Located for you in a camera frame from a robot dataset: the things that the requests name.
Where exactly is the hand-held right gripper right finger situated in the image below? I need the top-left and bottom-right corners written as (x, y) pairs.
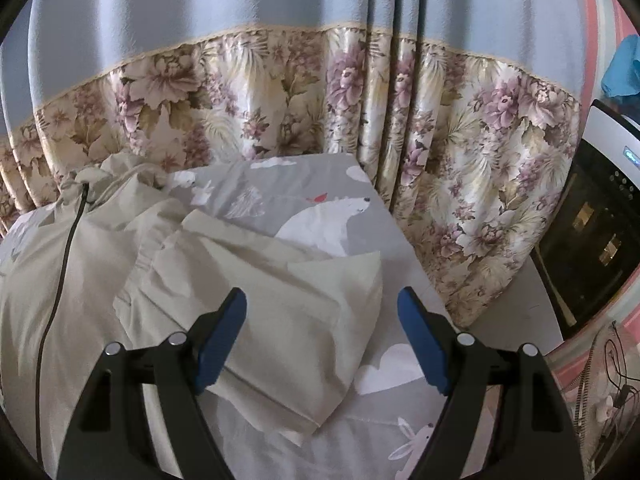
top-left (396, 286), bottom-right (586, 480)

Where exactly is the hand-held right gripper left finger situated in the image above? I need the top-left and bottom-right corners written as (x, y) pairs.
top-left (56, 287), bottom-right (248, 480)

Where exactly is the beige zip jacket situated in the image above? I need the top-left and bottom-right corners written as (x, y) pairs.
top-left (0, 154), bottom-right (385, 480)

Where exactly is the grey animal print bed sheet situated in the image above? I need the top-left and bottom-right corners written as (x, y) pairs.
top-left (0, 152), bottom-right (501, 480)

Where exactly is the white and black appliance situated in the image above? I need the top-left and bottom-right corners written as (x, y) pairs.
top-left (530, 99), bottom-right (640, 341)

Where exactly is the blue cloth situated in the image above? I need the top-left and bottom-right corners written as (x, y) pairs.
top-left (600, 35), bottom-right (640, 100)

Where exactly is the blue floral curtain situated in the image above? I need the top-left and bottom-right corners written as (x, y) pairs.
top-left (0, 0), bottom-right (586, 328)

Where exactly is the black cable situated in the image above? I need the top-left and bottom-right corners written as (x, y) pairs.
top-left (602, 337), bottom-right (640, 411)

